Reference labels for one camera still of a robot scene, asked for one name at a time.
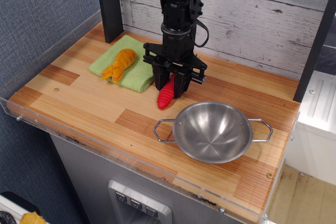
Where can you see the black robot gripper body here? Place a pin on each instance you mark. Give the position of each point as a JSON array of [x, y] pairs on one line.
[[177, 47]]

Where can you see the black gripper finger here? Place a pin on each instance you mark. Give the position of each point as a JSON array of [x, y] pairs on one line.
[[181, 83], [161, 73]]

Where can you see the red handled metal fork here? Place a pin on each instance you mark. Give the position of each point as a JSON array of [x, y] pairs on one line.
[[166, 94]]

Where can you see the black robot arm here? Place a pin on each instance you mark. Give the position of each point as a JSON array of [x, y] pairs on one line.
[[181, 15]]

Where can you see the green folded rag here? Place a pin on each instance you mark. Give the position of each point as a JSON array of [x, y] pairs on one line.
[[138, 76]]

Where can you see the orange plush shrimp toy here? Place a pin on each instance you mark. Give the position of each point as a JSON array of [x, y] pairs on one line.
[[123, 60]]

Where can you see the grey toy fridge cabinet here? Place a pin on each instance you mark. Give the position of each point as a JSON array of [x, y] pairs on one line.
[[90, 175]]

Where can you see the silver dispenser button panel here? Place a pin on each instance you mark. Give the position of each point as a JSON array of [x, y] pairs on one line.
[[136, 204]]

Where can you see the white toy sink unit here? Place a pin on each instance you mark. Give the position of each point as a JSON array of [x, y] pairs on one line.
[[311, 148]]

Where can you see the clear acrylic table guard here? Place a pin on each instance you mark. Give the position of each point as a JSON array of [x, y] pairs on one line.
[[71, 103]]

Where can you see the stainless steel two-handled bowl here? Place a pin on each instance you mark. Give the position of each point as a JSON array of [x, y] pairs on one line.
[[212, 132]]

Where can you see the dark right vertical post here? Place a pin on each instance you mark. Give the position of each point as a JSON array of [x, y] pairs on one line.
[[316, 48]]

